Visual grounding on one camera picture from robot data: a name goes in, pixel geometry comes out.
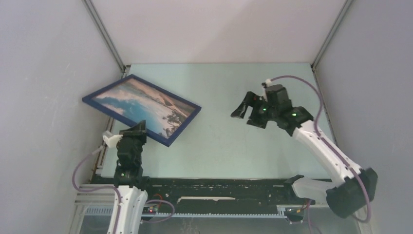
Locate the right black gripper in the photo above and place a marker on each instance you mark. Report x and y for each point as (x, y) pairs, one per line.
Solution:
(251, 99)

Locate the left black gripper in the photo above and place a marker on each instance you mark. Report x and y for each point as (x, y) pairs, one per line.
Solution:
(138, 131)

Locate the landscape photo print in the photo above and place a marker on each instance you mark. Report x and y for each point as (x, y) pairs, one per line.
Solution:
(145, 105)

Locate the wooden picture frame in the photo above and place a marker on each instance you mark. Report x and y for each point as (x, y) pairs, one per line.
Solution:
(180, 129)

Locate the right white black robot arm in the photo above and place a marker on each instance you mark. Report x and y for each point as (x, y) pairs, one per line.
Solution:
(351, 187)

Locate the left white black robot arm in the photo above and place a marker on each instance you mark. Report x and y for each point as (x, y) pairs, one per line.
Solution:
(129, 182)

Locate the left corner aluminium profile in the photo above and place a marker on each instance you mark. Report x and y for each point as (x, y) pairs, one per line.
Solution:
(102, 30)

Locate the corner aluminium profile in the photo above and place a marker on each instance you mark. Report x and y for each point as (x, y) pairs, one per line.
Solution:
(102, 30)
(337, 22)

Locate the right corner aluminium profile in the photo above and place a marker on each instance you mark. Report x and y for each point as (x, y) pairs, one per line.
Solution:
(337, 22)

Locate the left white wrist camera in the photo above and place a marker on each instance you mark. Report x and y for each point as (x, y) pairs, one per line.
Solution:
(110, 139)

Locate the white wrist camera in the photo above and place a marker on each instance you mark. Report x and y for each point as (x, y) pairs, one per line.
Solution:
(264, 85)
(110, 139)

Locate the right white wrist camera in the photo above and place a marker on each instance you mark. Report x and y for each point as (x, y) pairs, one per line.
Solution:
(264, 85)

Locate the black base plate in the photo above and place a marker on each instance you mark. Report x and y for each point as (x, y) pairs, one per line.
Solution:
(223, 196)

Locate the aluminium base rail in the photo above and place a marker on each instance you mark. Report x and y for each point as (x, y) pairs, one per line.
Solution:
(159, 217)

